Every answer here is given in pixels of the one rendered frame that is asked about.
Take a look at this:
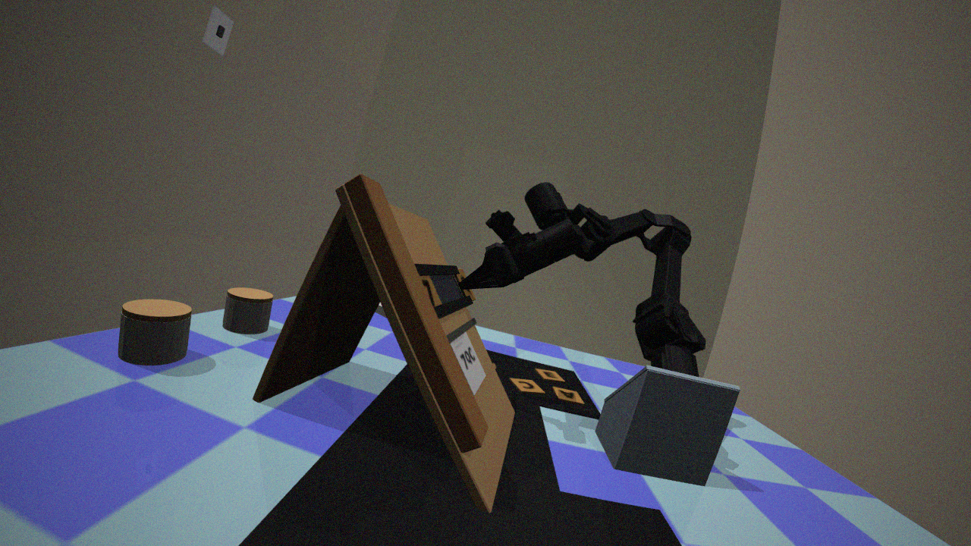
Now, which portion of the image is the tan letter tile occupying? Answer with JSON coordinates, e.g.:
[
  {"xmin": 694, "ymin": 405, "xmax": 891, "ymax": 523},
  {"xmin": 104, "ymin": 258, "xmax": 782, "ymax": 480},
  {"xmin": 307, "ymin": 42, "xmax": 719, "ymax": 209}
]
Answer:
[
  {"xmin": 509, "ymin": 378, "xmax": 545, "ymax": 394},
  {"xmin": 420, "ymin": 275, "xmax": 442, "ymax": 307},
  {"xmin": 454, "ymin": 269, "xmax": 476, "ymax": 301},
  {"xmin": 535, "ymin": 369, "xmax": 565, "ymax": 383},
  {"xmin": 552, "ymin": 387, "xmax": 584, "ymax": 406}
]

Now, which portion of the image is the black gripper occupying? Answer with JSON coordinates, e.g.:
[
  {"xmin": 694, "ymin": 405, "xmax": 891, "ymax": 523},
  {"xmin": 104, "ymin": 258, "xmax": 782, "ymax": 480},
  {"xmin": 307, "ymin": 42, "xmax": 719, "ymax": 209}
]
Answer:
[{"xmin": 458, "ymin": 231, "xmax": 555, "ymax": 290}]

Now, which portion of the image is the white paper ticket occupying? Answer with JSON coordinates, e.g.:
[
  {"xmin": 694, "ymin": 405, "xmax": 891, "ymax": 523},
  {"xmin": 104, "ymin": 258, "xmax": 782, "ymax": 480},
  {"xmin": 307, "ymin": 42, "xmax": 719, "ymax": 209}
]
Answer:
[{"xmin": 450, "ymin": 332, "xmax": 486, "ymax": 396}]

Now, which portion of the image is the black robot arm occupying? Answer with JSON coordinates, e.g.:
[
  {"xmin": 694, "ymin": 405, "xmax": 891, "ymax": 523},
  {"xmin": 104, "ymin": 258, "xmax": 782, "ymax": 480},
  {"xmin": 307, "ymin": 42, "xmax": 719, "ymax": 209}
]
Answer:
[{"xmin": 485, "ymin": 182, "xmax": 705, "ymax": 378}]

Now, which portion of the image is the grey cylindrical container with tan lid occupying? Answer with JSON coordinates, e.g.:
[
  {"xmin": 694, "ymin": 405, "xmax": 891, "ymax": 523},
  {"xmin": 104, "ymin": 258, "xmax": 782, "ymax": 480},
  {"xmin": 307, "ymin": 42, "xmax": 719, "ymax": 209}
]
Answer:
[
  {"xmin": 118, "ymin": 299, "xmax": 192, "ymax": 366},
  {"xmin": 223, "ymin": 287, "xmax": 273, "ymax": 334}
]

